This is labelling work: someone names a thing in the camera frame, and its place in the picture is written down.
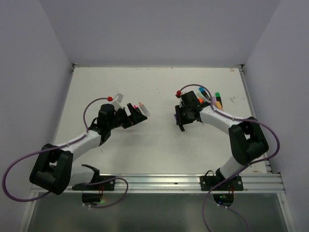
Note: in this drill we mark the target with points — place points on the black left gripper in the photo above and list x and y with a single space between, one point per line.
135 117

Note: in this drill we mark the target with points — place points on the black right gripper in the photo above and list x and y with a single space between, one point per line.
180 120

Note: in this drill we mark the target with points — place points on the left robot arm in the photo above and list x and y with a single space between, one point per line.
53 170

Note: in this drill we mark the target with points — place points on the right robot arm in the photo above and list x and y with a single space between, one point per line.
247 140

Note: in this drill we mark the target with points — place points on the blue highlighter pen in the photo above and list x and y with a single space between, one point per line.
204 93

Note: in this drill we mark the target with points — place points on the lilac pastel highlighter pen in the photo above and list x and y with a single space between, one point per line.
214 100

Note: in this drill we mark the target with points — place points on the yellow pastel highlighter pen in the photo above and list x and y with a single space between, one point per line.
219 105

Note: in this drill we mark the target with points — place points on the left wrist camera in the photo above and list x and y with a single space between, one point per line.
116 102

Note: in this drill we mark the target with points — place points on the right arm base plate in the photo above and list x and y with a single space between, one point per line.
220 182

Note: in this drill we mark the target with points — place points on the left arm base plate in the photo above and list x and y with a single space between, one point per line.
103 183

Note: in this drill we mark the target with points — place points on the aluminium right side rail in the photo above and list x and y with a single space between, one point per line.
252 110

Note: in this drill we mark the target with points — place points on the aluminium rail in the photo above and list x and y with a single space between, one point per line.
192 183
252 110

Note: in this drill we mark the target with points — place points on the aluminium front rail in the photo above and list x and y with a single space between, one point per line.
192 183

